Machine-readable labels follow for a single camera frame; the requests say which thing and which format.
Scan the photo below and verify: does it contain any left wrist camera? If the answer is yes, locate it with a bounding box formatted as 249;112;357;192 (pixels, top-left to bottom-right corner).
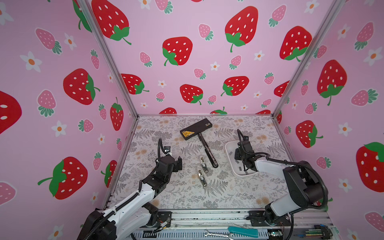
162;146;172;156

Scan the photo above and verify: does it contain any white plastic tray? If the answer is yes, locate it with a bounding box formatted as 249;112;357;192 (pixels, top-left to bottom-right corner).
225;141;257;178

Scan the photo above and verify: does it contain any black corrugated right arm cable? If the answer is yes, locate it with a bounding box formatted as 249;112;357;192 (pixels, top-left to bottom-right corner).
236;128;329;240

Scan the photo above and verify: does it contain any silver wrench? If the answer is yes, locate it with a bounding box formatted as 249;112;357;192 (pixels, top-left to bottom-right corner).
203;230;234;240

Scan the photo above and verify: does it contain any staple strip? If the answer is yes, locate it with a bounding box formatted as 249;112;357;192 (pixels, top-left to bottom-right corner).
198;170;208;188
200;157;209;173

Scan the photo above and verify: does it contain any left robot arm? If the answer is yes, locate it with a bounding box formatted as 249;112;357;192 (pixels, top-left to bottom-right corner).
78;155;183;240

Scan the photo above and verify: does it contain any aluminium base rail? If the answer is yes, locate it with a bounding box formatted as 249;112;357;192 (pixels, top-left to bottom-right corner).
124;209;335;240

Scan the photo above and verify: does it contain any green circuit board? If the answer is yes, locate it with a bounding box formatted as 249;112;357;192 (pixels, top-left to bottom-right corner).
268;230;284;240

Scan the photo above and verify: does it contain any black connector with coloured wires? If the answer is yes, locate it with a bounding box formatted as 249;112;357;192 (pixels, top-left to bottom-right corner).
295;225;334;240

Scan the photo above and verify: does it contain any black stapler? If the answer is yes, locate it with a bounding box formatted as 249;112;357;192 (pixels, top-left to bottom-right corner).
180;118;219;168

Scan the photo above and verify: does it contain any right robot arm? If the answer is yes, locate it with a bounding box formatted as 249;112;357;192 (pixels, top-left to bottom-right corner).
235;132;329;226

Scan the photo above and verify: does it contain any teal handled tool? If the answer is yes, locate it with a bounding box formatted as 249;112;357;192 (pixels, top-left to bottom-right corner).
228;226;260;238

